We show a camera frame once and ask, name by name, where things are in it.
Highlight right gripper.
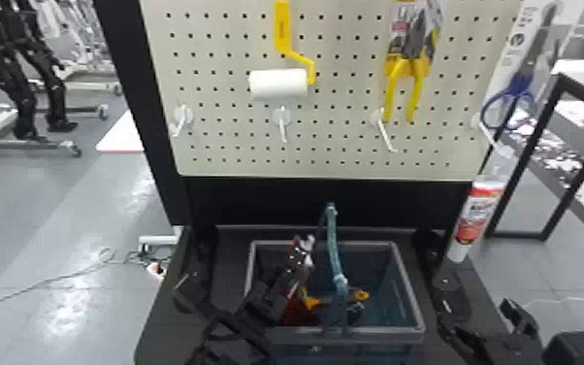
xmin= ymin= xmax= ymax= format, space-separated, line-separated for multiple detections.
xmin=436 ymin=297 xmax=545 ymax=365

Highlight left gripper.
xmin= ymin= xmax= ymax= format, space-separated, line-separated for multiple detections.
xmin=243 ymin=264 xmax=308 ymax=330

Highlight orange hand tool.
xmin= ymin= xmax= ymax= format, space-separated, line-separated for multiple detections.
xmin=299 ymin=285 xmax=372 ymax=327

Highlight blue basket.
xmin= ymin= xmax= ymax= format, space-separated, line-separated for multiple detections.
xmin=243 ymin=202 xmax=427 ymax=365

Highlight white sealant tube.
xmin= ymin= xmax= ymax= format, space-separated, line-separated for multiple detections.
xmin=446 ymin=148 xmax=520 ymax=265

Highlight white power strip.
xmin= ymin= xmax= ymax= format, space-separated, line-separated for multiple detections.
xmin=146 ymin=260 xmax=170 ymax=282

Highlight white pegboard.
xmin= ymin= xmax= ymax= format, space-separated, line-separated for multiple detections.
xmin=93 ymin=0 xmax=525 ymax=323

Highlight yellow paint roller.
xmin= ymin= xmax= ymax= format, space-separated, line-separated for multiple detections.
xmin=247 ymin=0 xmax=317 ymax=102

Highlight yellow pliers on card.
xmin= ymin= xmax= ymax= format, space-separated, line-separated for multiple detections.
xmin=380 ymin=0 xmax=447 ymax=124

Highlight black side table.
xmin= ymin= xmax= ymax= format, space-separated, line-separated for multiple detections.
xmin=484 ymin=57 xmax=584 ymax=257

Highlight blue scissors on card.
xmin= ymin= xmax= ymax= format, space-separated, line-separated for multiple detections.
xmin=479 ymin=0 xmax=584 ymax=132

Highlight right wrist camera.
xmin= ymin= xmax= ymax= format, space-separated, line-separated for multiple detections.
xmin=541 ymin=330 xmax=584 ymax=365

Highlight white cable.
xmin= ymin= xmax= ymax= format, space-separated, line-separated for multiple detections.
xmin=0 ymin=247 xmax=146 ymax=321

